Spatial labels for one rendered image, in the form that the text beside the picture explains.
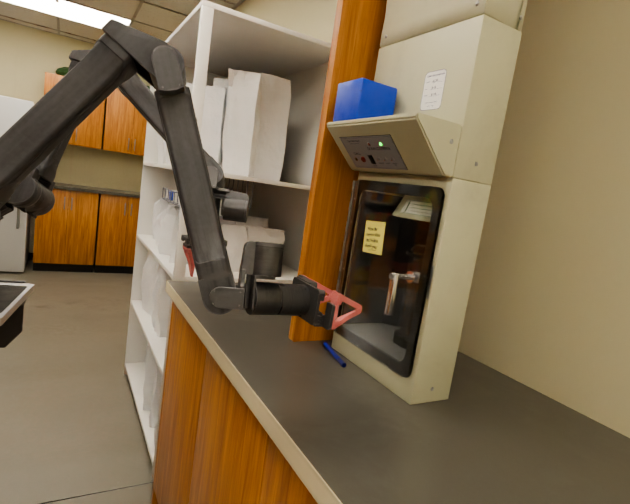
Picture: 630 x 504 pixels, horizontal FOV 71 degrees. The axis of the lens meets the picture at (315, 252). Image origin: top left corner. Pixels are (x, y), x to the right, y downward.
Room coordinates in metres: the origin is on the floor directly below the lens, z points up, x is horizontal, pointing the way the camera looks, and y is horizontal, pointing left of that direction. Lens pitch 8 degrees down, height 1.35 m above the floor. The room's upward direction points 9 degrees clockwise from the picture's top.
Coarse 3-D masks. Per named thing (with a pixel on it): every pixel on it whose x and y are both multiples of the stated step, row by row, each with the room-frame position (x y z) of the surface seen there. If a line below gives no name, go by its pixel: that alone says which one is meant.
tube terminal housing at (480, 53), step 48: (384, 48) 1.12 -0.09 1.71; (432, 48) 0.98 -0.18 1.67; (480, 48) 0.87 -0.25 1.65; (480, 96) 0.89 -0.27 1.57; (480, 144) 0.90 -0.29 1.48; (480, 192) 0.91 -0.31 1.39; (432, 288) 0.87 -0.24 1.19; (336, 336) 1.13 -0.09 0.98; (432, 336) 0.88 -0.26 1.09; (384, 384) 0.94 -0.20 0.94; (432, 384) 0.90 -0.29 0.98
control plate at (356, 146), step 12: (348, 144) 1.06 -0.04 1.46; (360, 144) 1.02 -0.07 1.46; (372, 144) 0.98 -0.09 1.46; (384, 144) 0.94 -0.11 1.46; (360, 156) 1.05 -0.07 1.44; (372, 156) 1.01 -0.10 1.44; (384, 156) 0.97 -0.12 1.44; (396, 156) 0.94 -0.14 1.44; (384, 168) 1.00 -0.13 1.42; (396, 168) 0.97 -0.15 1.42
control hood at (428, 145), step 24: (360, 120) 0.96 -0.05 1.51; (384, 120) 0.89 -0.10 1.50; (408, 120) 0.83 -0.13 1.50; (432, 120) 0.83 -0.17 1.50; (408, 144) 0.88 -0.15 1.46; (432, 144) 0.84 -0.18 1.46; (456, 144) 0.87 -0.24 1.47; (360, 168) 1.09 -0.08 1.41; (408, 168) 0.93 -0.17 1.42; (432, 168) 0.87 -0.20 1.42
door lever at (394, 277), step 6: (390, 276) 0.88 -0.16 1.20; (396, 276) 0.88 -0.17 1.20; (402, 276) 0.89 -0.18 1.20; (408, 276) 0.90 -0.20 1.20; (414, 276) 0.90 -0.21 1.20; (390, 282) 0.88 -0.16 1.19; (396, 282) 0.88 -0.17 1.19; (408, 282) 0.91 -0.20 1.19; (390, 288) 0.88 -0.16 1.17; (396, 288) 0.88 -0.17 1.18; (390, 294) 0.88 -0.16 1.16; (396, 294) 0.88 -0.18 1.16; (390, 300) 0.88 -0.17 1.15; (390, 306) 0.88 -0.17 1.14; (384, 312) 0.89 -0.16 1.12; (390, 312) 0.88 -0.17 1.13
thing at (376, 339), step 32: (384, 192) 1.03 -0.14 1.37; (416, 192) 0.93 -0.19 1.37; (416, 224) 0.92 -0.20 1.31; (352, 256) 1.10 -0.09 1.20; (384, 256) 0.99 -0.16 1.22; (416, 256) 0.90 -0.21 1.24; (352, 288) 1.08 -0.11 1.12; (384, 288) 0.98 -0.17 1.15; (416, 288) 0.89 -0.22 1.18; (352, 320) 1.06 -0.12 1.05; (384, 320) 0.96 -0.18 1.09; (416, 320) 0.87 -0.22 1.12; (384, 352) 0.94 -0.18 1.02
